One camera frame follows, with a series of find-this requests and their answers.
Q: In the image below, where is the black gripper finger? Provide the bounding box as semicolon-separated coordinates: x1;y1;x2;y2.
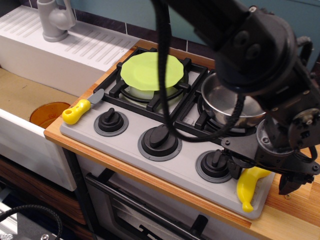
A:
227;158;244;180
278;174;314;195

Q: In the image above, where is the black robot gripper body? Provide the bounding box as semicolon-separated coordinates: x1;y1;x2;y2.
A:
221;117;320;179

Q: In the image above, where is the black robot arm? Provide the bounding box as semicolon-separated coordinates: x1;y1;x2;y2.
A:
153;0;320;195

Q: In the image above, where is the yellow toy banana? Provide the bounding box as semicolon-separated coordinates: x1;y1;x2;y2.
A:
236;167;271;213

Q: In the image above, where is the screw in table top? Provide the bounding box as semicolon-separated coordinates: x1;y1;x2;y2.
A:
284;194;291;200

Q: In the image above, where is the right black stove knob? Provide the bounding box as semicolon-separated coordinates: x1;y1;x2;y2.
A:
195;149;232;184

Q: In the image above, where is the black stove knob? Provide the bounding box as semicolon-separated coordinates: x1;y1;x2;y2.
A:
137;124;183;162
93;107;129;137
195;149;232;184

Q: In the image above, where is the right black burner grate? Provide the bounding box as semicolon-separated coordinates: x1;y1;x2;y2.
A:
174;69;258;146

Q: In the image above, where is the black burner grate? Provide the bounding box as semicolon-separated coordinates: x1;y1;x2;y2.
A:
174;69;258;146
94;47;208;123

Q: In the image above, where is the stainless steel pan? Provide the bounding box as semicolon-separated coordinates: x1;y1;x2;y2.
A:
201;73;266;129

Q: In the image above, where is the middle black stove knob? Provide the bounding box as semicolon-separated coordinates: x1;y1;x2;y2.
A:
137;124;183;162

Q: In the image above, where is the grey toy stove top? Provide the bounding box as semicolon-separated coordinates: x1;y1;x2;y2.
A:
59;47;276;220

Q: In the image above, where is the toy oven door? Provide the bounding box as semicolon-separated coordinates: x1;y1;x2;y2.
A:
77;155;254;240

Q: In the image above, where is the left black stove knob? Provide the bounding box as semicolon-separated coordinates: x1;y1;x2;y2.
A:
93;107;129;137

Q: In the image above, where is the lime green plate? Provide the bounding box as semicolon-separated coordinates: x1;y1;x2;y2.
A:
120;52;185;91

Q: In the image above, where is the left black burner grate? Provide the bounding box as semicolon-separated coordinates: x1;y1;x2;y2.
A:
94;47;208;123

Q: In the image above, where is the orange translucent cup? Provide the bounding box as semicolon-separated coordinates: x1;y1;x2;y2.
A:
29;101;70;129

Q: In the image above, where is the white toy sink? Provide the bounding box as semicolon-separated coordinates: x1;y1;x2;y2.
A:
0;5;138;191

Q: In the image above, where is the grey toy faucet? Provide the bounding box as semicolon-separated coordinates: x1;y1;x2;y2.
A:
37;0;76;43

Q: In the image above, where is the black oven door handle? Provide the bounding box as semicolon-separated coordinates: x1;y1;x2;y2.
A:
85;169;208;240

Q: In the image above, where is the yellow handled toy knife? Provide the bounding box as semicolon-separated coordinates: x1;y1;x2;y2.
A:
62;88;105;125

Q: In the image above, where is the black braided cable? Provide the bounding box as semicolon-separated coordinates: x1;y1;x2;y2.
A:
149;0;247;143

